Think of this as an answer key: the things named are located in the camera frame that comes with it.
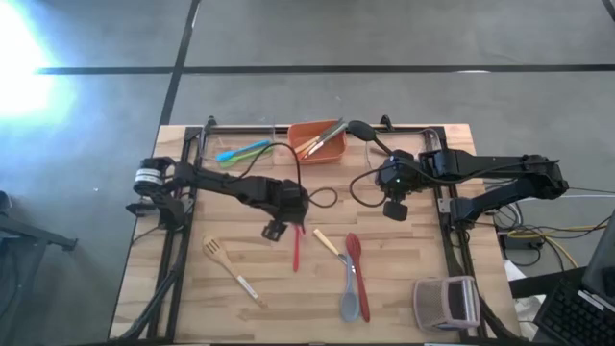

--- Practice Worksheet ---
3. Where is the white paper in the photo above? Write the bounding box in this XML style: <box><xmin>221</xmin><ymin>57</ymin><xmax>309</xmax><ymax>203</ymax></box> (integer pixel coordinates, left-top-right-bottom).
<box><xmin>504</xmin><ymin>259</ymin><xmax>547</xmax><ymax>340</ymax></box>

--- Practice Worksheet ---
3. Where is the clear plastic bin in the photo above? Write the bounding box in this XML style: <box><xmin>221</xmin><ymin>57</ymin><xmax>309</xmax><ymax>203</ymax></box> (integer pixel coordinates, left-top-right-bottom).
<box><xmin>199</xmin><ymin>125</ymin><xmax>278</xmax><ymax>170</ymax></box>
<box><xmin>363</xmin><ymin>125</ymin><xmax>442</xmax><ymax>184</ymax></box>

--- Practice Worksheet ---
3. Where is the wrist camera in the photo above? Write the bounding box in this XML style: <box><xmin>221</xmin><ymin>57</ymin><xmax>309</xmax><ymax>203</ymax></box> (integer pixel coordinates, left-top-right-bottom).
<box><xmin>381</xmin><ymin>200</ymin><xmax>409</xmax><ymax>223</ymax></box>
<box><xmin>260</xmin><ymin>219</ymin><xmax>289</xmax><ymax>243</ymax></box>

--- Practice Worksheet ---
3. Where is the orange plastic bin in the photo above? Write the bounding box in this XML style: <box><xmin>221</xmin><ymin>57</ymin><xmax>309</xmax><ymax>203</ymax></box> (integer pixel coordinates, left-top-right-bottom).
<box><xmin>287</xmin><ymin>119</ymin><xmax>348</xmax><ymax>165</ymax></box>

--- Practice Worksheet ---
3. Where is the black metal table frame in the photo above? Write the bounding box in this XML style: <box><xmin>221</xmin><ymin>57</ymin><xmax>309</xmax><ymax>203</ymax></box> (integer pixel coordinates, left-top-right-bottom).
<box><xmin>146</xmin><ymin>124</ymin><xmax>518</xmax><ymax>343</ymax></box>

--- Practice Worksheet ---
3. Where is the dark grey chair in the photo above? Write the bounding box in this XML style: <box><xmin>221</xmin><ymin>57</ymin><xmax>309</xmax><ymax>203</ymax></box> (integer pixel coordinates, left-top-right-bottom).
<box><xmin>0</xmin><ymin>189</ymin><xmax>81</xmax><ymax>346</ymax></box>

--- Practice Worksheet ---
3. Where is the wooden slotted spoon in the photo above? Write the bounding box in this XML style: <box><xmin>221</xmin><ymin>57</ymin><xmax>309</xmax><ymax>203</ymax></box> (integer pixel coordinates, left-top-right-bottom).
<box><xmin>202</xmin><ymin>235</ymin><xmax>268</xmax><ymax>309</ymax></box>

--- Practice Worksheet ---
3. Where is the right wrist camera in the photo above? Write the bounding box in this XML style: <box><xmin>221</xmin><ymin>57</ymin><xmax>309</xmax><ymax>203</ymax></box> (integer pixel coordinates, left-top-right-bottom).
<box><xmin>381</xmin><ymin>200</ymin><xmax>409</xmax><ymax>223</ymax></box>

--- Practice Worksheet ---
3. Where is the sky blue silicone spatula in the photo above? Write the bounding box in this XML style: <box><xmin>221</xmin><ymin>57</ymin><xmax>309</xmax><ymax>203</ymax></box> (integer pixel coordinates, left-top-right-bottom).
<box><xmin>215</xmin><ymin>139</ymin><xmax>272</xmax><ymax>162</ymax></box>

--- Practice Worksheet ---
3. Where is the black laptop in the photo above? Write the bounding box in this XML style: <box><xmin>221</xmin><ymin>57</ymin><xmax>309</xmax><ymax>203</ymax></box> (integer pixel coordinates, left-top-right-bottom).
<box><xmin>532</xmin><ymin>209</ymin><xmax>615</xmax><ymax>346</ymax></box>

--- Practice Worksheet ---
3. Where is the red slotted silicone spoon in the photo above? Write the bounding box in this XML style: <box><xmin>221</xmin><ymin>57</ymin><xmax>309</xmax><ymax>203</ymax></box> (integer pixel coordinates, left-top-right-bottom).
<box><xmin>345</xmin><ymin>232</ymin><xmax>372</xmax><ymax>324</ymax></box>

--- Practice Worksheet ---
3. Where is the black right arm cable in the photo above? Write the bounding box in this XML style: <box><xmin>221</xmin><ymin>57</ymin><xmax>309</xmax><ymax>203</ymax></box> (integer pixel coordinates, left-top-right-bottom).
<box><xmin>348</xmin><ymin>165</ymin><xmax>385</xmax><ymax>209</ymax></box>

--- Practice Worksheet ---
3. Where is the red silicone spatula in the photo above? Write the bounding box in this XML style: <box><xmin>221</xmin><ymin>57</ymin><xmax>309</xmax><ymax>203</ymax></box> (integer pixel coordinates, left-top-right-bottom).
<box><xmin>292</xmin><ymin>224</ymin><xmax>304</xmax><ymax>274</ymax></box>

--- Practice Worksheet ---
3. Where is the grey-blue silicone spoon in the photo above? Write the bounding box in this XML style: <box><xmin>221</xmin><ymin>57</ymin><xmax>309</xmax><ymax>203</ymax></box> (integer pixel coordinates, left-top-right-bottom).
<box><xmin>338</xmin><ymin>254</ymin><xmax>361</xmax><ymax>324</ymax></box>

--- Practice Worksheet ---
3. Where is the black power adapter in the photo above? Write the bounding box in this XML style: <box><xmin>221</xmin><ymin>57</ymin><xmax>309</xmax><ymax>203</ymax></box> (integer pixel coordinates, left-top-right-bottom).
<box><xmin>498</xmin><ymin>232</ymin><xmax>534</xmax><ymax>252</ymax></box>

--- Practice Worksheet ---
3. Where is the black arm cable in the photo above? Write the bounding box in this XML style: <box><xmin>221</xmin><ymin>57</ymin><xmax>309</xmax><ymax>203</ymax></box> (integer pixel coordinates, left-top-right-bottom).
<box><xmin>225</xmin><ymin>141</ymin><xmax>340</xmax><ymax>210</ymax></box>
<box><xmin>348</xmin><ymin>165</ymin><xmax>385</xmax><ymax>209</ymax></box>

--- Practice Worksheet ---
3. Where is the black cable bundle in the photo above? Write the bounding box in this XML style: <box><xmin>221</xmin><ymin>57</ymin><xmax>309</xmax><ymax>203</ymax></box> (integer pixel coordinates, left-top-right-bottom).
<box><xmin>112</xmin><ymin>261</ymin><xmax>182</xmax><ymax>343</ymax></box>

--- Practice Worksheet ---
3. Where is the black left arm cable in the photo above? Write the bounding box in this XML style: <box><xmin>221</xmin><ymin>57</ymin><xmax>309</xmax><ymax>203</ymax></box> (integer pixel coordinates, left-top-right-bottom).
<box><xmin>225</xmin><ymin>141</ymin><xmax>340</xmax><ymax>210</ymax></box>

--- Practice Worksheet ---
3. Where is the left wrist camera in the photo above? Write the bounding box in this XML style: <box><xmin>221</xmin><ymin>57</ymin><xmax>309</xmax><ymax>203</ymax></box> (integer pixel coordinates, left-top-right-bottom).
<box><xmin>260</xmin><ymin>219</ymin><xmax>289</xmax><ymax>243</ymax></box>

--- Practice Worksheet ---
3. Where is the green silicone spatula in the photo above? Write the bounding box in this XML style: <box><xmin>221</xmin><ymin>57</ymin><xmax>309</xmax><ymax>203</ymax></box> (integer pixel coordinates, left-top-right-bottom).
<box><xmin>219</xmin><ymin>145</ymin><xmax>276</xmax><ymax>169</ymax></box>

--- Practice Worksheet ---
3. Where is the yellow cable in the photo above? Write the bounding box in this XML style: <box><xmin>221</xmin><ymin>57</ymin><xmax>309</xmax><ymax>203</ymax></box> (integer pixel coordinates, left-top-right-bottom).
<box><xmin>507</xmin><ymin>221</ymin><xmax>615</xmax><ymax>270</ymax></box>

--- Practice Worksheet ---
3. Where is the orange handled knife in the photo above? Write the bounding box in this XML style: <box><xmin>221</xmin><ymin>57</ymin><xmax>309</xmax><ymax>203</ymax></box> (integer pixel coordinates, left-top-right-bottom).
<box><xmin>297</xmin><ymin>117</ymin><xmax>345</xmax><ymax>158</ymax></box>

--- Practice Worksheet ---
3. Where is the pale yellow handled knife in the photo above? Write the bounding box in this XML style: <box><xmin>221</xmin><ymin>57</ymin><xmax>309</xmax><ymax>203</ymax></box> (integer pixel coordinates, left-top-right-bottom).
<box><xmin>312</xmin><ymin>228</ymin><xmax>348</xmax><ymax>264</ymax></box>
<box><xmin>293</xmin><ymin>125</ymin><xmax>337</xmax><ymax>153</ymax></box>

